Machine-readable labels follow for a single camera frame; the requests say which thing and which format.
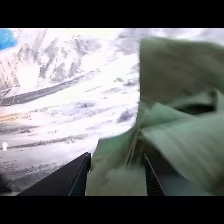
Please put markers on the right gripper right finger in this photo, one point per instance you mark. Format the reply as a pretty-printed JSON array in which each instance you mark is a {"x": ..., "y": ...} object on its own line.
[{"x": 150, "y": 181}]

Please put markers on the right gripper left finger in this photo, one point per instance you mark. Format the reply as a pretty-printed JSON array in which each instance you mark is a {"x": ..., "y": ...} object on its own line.
[{"x": 68, "y": 180}]

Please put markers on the green garment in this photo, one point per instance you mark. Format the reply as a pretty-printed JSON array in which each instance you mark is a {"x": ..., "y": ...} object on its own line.
[{"x": 180, "y": 110}]

